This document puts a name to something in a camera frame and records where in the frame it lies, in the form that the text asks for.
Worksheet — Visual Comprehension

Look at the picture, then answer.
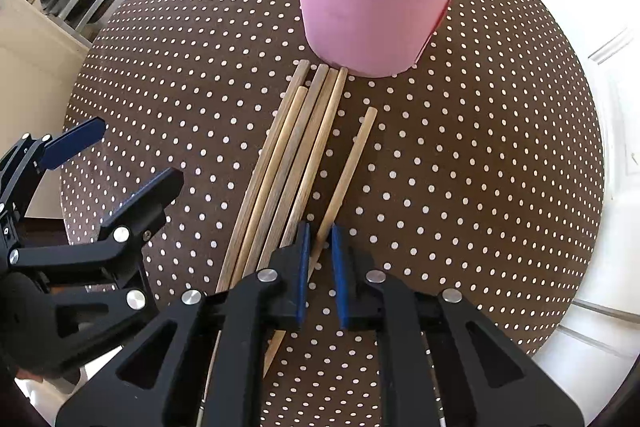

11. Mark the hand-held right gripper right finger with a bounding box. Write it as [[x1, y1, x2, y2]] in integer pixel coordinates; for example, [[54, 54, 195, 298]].
[[330, 225, 586, 427]]

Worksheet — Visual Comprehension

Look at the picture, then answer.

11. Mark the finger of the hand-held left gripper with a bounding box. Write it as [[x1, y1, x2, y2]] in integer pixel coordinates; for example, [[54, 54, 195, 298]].
[[0, 117, 107, 222], [7, 167, 185, 376]]

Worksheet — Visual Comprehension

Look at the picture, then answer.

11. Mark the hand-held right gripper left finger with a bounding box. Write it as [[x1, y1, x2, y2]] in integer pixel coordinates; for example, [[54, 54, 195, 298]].
[[55, 221, 313, 427]]

